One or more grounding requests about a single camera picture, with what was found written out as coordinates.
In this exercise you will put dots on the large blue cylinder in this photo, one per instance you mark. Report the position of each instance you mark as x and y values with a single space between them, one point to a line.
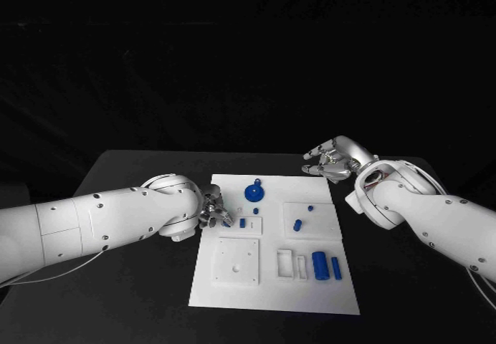
320 266

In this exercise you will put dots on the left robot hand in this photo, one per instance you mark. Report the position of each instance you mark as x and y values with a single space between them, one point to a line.
212 208

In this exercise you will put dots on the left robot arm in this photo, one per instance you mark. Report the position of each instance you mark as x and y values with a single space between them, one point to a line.
115 217

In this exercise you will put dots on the white task board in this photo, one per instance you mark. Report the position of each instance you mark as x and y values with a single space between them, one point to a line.
271 293

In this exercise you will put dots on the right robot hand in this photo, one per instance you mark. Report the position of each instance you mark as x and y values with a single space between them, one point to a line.
350 154

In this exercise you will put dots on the small blue plug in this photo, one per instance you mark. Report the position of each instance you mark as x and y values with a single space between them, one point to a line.
226 224

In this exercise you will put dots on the thin blue cylinder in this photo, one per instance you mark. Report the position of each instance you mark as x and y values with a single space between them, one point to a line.
336 268

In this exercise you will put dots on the blue gear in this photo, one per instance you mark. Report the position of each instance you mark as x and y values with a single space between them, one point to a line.
253 193

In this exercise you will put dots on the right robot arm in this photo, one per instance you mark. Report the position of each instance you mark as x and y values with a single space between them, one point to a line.
434 215

